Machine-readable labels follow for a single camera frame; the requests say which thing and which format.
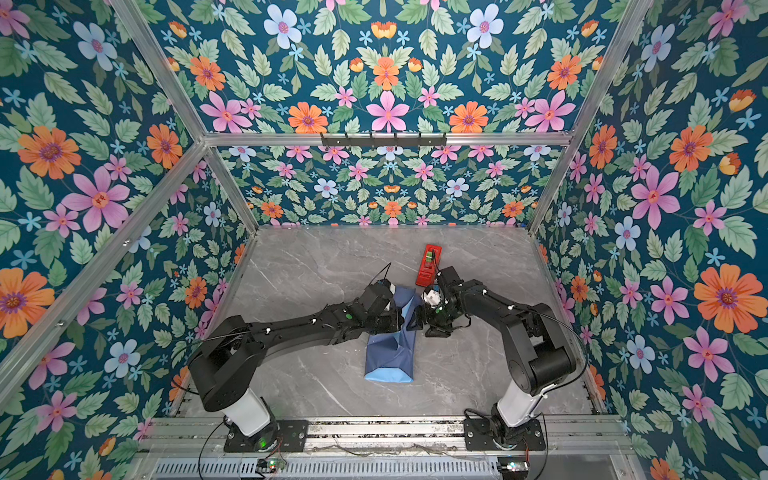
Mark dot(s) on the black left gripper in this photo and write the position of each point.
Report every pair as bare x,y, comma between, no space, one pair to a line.
399,320

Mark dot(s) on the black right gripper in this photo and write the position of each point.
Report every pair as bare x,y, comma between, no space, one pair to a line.
426,310

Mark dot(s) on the red tape dispenser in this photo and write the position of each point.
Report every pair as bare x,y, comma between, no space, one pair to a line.
429,266

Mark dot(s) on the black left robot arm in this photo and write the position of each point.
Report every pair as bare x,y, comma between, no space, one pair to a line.
224,365

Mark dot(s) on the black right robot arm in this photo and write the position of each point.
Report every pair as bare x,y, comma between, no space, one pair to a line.
539,358

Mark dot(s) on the aluminium horizontal back bar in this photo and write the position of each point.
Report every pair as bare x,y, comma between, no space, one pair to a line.
479,139

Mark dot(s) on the aluminium left side bar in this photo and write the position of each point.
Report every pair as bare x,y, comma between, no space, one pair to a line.
22,360

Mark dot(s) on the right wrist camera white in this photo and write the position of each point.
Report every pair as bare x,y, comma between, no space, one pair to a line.
431,297

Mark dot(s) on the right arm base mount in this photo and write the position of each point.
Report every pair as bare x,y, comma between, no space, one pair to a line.
488,431

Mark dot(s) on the white vented cable duct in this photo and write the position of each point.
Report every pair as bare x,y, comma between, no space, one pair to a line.
327,468

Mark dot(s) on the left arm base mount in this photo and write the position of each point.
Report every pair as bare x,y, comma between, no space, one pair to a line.
285,435

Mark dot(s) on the black hook rail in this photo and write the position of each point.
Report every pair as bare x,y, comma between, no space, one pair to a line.
370,140

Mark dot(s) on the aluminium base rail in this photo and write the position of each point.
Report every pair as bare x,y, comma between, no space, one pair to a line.
441,435

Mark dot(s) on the aluminium corner frame post left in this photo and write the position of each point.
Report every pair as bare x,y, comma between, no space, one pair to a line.
140,32

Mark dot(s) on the aluminium corner frame post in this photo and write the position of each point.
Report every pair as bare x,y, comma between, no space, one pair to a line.
628,26
140,32

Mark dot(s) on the aluminium corner frame post right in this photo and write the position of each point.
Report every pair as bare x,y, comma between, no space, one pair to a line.
628,26

